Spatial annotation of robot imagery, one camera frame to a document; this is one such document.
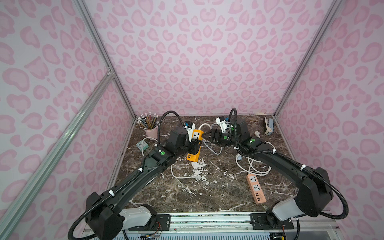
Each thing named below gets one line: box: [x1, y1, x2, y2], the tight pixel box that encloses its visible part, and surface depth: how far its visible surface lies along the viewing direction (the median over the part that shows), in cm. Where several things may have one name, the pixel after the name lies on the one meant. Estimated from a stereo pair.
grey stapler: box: [264, 116, 274, 136], surface depth 110 cm
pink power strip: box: [246, 173, 267, 205], surface depth 83 cm
